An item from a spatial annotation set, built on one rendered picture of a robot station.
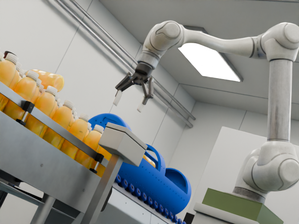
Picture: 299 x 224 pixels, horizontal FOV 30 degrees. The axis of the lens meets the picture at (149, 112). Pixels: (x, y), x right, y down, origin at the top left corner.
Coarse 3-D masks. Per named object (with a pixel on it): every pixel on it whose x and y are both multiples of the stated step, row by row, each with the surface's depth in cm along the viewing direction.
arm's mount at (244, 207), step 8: (208, 192) 257; (216, 192) 255; (224, 192) 253; (208, 200) 255; (216, 200) 253; (224, 200) 251; (232, 200) 249; (240, 200) 247; (248, 200) 245; (224, 208) 249; (232, 208) 247; (240, 208) 245; (248, 208) 243; (256, 208) 241; (264, 208) 243; (248, 216) 242; (256, 216) 240; (264, 216) 245; (272, 216) 251
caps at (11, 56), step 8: (0, 56) 188; (8, 56) 184; (16, 56) 185; (16, 64) 191; (24, 72) 200; (32, 72) 194; (40, 80) 202; (40, 88) 208; (48, 88) 204; (56, 96) 211; (72, 104) 214
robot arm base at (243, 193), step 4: (236, 188) 260; (240, 188) 258; (232, 192) 261; (236, 192) 258; (240, 192) 256; (244, 192) 256; (248, 192) 255; (252, 192) 255; (240, 196) 255; (244, 196) 254; (248, 196) 254; (252, 196) 254; (256, 196) 255; (260, 196) 256; (256, 200) 254; (260, 200) 256; (264, 200) 258
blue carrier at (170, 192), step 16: (128, 128) 265; (144, 160) 276; (160, 160) 294; (128, 176) 273; (144, 176) 281; (160, 176) 293; (176, 176) 339; (144, 192) 293; (160, 192) 300; (176, 192) 313; (176, 208) 322
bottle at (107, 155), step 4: (100, 152) 240; (104, 152) 240; (108, 152) 240; (104, 156) 239; (108, 156) 240; (100, 164) 238; (100, 168) 238; (104, 168) 239; (100, 172) 238; (100, 176) 238
